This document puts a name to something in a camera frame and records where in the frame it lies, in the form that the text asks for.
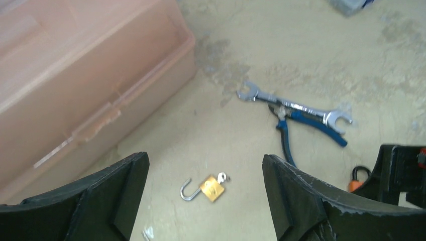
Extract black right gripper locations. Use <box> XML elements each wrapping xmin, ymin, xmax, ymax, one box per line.
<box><xmin>353</xmin><ymin>144</ymin><xmax>425</xmax><ymax>209</ymax></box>

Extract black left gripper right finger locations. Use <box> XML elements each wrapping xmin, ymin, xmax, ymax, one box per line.
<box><xmin>262</xmin><ymin>155</ymin><xmax>425</xmax><ymax>240</ymax></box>

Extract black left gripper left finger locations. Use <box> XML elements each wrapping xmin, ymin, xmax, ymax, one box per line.
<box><xmin>1</xmin><ymin>152</ymin><xmax>150</xmax><ymax>240</ymax></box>

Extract orange black padlock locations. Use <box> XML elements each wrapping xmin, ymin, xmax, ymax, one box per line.
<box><xmin>348</xmin><ymin>166</ymin><xmax>371</xmax><ymax>192</ymax></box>

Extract brass padlock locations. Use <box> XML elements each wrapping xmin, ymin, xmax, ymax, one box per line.
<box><xmin>180</xmin><ymin>172</ymin><xmax>230</xmax><ymax>202</ymax></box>

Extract silver open-end wrench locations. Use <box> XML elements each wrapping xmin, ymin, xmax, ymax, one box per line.
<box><xmin>236</xmin><ymin>81</ymin><xmax>353</xmax><ymax>135</ymax></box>

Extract pink translucent plastic toolbox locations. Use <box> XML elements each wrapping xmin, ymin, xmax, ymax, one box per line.
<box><xmin>1</xmin><ymin>1</ymin><xmax>196</xmax><ymax>204</ymax></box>

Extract clear plastic organizer box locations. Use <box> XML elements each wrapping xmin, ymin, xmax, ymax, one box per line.
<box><xmin>329</xmin><ymin>0</ymin><xmax>374</xmax><ymax>17</ymax></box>

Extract blue handled pliers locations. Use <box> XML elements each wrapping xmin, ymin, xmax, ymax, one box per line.
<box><xmin>268</xmin><ymin>103</ymin><xmax>348</xmax><ymax>167</ymax></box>

